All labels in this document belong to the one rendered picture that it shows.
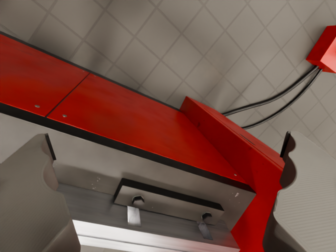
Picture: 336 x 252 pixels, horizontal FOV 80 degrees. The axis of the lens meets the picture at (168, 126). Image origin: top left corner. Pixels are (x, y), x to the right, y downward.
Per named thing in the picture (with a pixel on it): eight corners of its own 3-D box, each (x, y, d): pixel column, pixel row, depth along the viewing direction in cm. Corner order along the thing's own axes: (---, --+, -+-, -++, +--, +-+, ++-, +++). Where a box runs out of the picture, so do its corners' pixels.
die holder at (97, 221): (224, 220, 62) (241, 249, 53) (214, 235, 63) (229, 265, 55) (47, 179, 44) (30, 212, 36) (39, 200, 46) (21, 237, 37)
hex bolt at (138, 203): (145, 196, 48) (146, 200, 47) (140, 205, 49) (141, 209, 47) (134, 193, 47) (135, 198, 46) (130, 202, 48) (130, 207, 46)
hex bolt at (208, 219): (212, 212, 55) (214, 217, 54) (207, 220, 56) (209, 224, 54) (204, 210, 54) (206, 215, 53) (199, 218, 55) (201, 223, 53)
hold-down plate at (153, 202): (220, 203, 59) (225, 211, 56) (211, 217, 60) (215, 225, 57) (122, 177, 48) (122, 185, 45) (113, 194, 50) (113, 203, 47)
